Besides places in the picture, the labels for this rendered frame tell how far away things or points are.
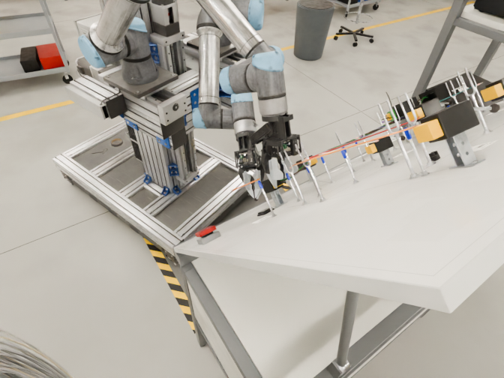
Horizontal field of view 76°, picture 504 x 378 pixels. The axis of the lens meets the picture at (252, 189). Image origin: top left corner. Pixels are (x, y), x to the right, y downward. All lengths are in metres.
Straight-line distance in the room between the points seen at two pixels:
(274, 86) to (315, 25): 3.56
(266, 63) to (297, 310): 0.77
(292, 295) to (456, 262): 0.93
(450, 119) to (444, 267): 0.31
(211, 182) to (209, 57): 1.22
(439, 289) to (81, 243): 2.33
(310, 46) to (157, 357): 3.77
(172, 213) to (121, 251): 0.42
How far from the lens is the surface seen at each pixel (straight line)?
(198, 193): 2.25
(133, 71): 1.46
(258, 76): 0.85
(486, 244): 0.29
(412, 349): 2.15
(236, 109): 1.11
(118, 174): 2.51
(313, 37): 4.44
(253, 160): 1.03
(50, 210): 2.75
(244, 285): 1.17
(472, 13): 1.60
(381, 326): 0.98
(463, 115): 0.56
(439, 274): 0.26
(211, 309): 1.14
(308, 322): 1.14
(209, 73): 1.24
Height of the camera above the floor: 1.84
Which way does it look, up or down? 46 degrees down
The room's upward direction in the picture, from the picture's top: 3 degrees clockwise
